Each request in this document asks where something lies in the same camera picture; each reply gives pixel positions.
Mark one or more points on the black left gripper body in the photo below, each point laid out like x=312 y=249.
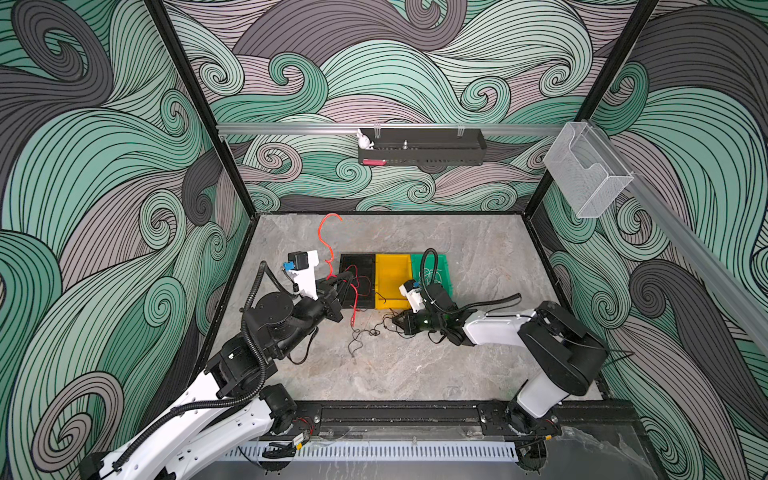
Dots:
x=325 y=306

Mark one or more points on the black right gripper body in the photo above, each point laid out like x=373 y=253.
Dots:
x=421 y=322

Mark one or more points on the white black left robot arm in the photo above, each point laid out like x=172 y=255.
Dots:
x=230 y=402

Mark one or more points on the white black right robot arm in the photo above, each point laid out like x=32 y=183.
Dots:
x=568 y=354

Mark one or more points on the black storage bin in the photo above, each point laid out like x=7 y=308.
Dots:
x=363 y=266

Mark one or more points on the green storage bin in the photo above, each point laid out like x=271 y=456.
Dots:
x=440 y=275

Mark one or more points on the yellow storage bin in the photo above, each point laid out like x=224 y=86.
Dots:
x=391 y=271

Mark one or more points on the white rabbit figurine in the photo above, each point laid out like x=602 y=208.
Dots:
x=363 y=141

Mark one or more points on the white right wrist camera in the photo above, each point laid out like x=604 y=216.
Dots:
x=411 y=290

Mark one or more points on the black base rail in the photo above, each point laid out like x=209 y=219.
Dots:
x=492 y=417

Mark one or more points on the white slotted cable duct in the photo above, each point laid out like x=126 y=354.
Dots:
x=422 y=451

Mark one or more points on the black wall shelf tray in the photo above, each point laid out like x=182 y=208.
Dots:
x=426 y=148

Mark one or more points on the aluminium wall rail back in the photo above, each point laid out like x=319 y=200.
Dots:
x=304 y=128

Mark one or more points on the clear plastic wall holder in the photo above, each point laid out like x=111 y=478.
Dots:
x=588 y=170

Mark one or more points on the black corner frame post left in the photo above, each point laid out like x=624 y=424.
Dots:
x=173 y=45

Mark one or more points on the black corner frame post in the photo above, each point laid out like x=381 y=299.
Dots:
x=613 y=103
x=173 y=45

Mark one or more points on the black corner frame post right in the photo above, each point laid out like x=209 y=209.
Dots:
x=613 y=103

